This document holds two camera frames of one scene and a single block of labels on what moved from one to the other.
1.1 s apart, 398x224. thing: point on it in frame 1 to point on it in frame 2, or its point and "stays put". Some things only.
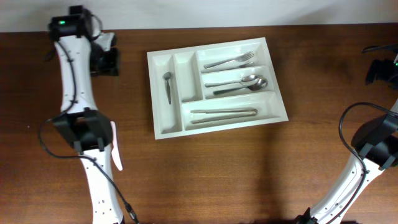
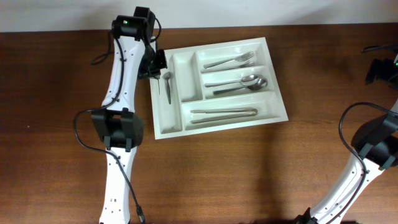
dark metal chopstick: x=252 y=111 stays put
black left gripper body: x=107 y=61 to x=155 y=63
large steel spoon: x=261 y=84 stays put
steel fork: x=245 y=65 stays put
